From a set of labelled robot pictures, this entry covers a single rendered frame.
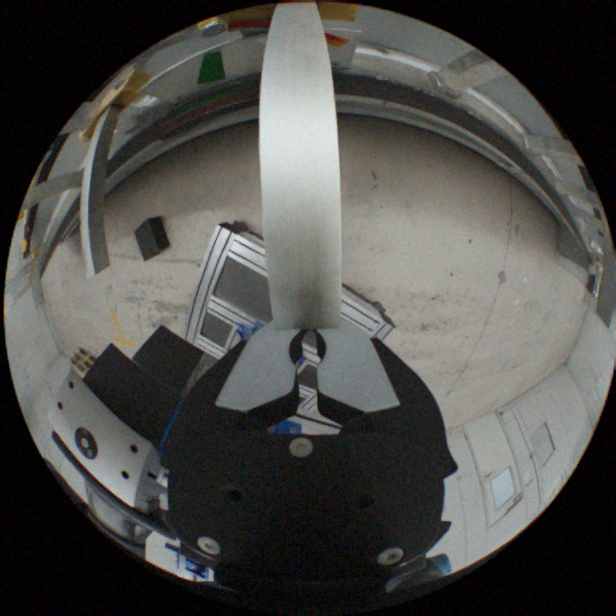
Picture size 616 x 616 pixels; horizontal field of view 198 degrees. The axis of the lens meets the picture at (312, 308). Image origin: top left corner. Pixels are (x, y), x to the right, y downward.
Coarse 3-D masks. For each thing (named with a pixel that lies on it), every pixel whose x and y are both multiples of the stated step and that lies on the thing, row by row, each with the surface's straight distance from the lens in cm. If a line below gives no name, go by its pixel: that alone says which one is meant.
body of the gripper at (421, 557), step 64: (192, 448) 6; (256, 448) 6; (320, 448) 6; (384, 448) 6; (192, 512) 6; (256, 512) 5; (320, 512) 5; (384, 512) 5; (256, 576) 6; (320, 576) 6; (384, 576) 6
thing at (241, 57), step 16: (336, 32) 27; (352, 32) 27; (224, 48) 29; (240, 48) 29; (256, 48) 29; (336, 48) 30; (352, 48) 30; (192, 64) 30; (224, 64) 31; (240, 64) 31; (256, 64) 32; (336, 64) 32; (160, 80) 32; (176, 80) 33; (192, 80) 33; (224, 80) 34; (160, 96) 36; (176, 96) 37
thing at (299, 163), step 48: (288, 48) 12; (288, 96) 9; (288, 144) 8; (336, 144) 8; (288, 192) 8; (336, 192) 8; (288, 240) 8; (336, 240) 8; (288, 288) 8; (336, 288) 8
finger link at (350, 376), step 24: (336, 336) 9; (360, 336) 10; (336, 360) 8; (360, 360) 8; (336, 384) 7; (360, 384) 7; (384, 384) 8; (336, 408) 7; (360, 408) 7; (384, 408) 7
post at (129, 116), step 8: (88, 104) 39; (96, 104) 40; (80, 112) 38; (88, 112) 38; (128, 112) 42; (136, 112) 43; (72, 120) 37; (80, 120) 38; (88, 120) 38; (120, 120) 41; (128, 120) 42; (136, 120) 42; (64, 128) 38; (72, 128) 39; (80, 128) 40; (120, 128) 44
